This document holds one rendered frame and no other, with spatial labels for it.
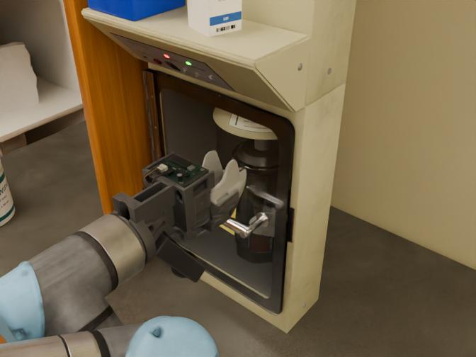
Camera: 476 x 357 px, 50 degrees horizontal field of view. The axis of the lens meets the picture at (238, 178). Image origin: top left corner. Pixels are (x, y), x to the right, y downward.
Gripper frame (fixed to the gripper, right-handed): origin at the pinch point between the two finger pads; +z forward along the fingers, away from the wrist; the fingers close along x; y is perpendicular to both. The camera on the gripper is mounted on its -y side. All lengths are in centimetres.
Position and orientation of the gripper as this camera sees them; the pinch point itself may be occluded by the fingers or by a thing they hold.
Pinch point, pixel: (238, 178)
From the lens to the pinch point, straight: 71.3
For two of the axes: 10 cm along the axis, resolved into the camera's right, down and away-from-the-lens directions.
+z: 6.3, -4.4, 6.4
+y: 0.0, -8.3, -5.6
